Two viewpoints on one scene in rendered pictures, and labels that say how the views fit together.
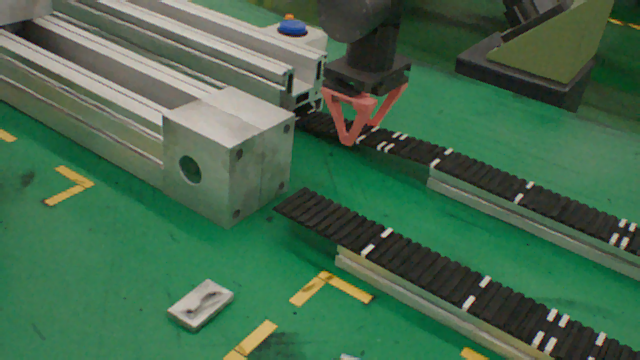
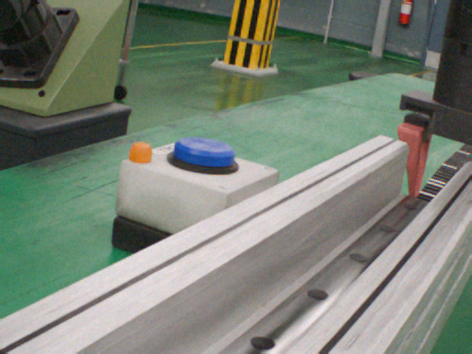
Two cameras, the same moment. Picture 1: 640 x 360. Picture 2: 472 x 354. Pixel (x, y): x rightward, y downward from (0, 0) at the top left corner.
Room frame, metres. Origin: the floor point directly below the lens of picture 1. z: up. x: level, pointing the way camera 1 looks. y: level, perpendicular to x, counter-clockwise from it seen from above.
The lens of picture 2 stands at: (0.97, 0.55, 0.97)
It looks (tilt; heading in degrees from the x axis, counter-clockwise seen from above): 18 degrees down; 259
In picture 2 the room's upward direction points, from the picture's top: 11 degrees clockwise
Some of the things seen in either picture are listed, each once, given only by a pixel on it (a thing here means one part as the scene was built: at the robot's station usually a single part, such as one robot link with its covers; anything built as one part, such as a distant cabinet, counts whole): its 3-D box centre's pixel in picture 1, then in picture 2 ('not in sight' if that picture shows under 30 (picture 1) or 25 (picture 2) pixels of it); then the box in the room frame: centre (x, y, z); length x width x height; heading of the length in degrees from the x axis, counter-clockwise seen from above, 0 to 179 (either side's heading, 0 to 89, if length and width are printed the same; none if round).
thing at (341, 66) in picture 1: (371, 47); (466, 86); (0.70, -0.04, 0.91); 0.10 x 0.07 x 0.07; 148
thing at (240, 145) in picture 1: (236, 150); not in sight; (0.57, 0.09, 0.83); 0.12 x 0.09 x 0.10; 148
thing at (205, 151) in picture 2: (292, 29); (203, 158); (0.92, 0.07, 0.84); 0.04 x 0.04 x 0.02
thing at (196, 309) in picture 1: (201, 304); not in sight; (0.38, 0.08, 0.78); 0.05 x 0.03 x 0.01; 151
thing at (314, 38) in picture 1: (287, 50); (206, 208); (0.91, 0.07, 0.81); 0.10 x 0.08 x 0.06; 148
